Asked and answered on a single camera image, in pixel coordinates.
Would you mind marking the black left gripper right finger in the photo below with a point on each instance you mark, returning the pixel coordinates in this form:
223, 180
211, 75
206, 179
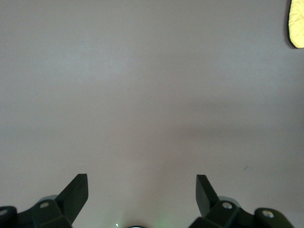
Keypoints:
209, 204

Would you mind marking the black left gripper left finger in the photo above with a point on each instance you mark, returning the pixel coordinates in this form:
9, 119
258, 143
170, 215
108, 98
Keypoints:
71, 199

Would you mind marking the yellow quilted oven mitt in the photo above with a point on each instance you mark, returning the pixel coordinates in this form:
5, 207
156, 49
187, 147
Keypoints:
297, 23

